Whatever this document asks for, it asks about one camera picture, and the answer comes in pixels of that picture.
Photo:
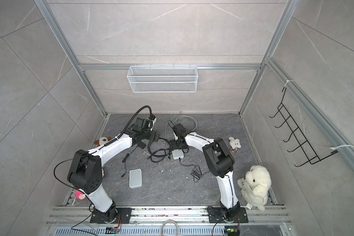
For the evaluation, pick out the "black power adapter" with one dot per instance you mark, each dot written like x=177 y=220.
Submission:
x=126 y=158

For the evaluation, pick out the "brown white plush toy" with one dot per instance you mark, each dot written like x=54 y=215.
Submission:
x=101 y=141

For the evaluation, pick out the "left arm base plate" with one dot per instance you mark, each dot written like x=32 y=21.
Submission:
x=121 y=215

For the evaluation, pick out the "black wire hook rack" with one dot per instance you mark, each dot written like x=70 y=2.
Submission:
x=296 y=133

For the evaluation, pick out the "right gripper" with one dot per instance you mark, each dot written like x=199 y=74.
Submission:
x=173 y=146

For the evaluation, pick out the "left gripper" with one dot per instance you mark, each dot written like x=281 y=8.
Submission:
x=153 y=135

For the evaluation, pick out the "white wire mesh basket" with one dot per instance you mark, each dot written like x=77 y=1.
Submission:
x=169 y=78

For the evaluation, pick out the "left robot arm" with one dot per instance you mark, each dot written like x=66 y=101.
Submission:
x=85 y=173

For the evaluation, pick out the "pink cartoon boy doll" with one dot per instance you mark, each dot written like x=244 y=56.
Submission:
x=79 y=195

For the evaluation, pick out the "small white plush toy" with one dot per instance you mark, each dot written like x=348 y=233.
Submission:
x=234 y=143

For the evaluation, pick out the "large white plush sheep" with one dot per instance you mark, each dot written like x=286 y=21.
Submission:
x=255 y=186

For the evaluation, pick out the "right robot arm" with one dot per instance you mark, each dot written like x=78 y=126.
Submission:
x=220 y=163

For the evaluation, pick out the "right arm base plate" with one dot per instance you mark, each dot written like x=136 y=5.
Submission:
x=221 y=215

